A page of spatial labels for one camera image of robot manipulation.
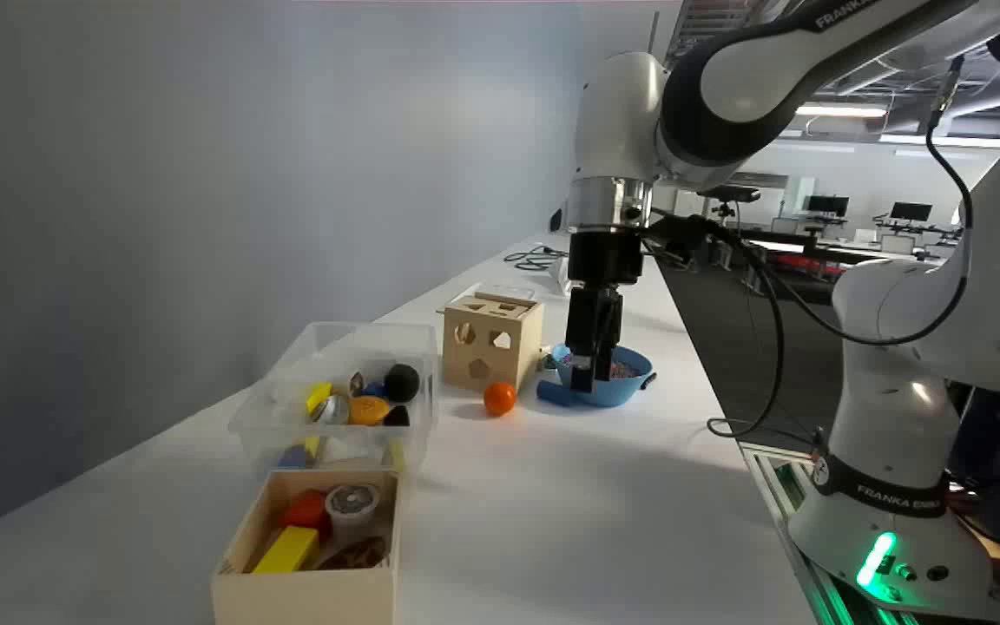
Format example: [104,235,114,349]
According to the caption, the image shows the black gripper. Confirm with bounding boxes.
[561,225,648,390]

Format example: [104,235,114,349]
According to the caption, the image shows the blue plastic bowl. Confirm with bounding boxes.
[536,340,655,410]

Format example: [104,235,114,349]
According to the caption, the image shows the wooden shape sorter cube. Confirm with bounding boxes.
[441,290,545,395]

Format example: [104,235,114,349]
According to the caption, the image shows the small orange ball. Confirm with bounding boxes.
[482,380,522,421]

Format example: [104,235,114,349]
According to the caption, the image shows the black ball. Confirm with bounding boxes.
[383,363,425,403]

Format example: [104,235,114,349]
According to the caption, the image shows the metal robot mounting stand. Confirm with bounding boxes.
[741,438,876,625]

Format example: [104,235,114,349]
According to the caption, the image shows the dark computer monitor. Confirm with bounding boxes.
[804,190,854,223]
[889,198,939,225]

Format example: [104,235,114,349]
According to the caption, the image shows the yellow wooden block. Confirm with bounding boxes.
[301,381,336,421]

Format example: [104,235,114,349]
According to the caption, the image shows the small lidded cup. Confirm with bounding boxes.
[322,483,383,541]

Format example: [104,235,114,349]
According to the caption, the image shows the clear plastic bin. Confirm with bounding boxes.
[229,320,441,475]

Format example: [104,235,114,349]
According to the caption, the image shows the red toy piece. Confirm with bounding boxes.
[280,491,335,534]

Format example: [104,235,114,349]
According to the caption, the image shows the long yellow block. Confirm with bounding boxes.
[251,525,322,580]

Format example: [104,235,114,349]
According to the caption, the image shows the open wooden box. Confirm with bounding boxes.
[212,462,402,625]

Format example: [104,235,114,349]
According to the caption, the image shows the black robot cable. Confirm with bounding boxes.
[646,57,979,446]

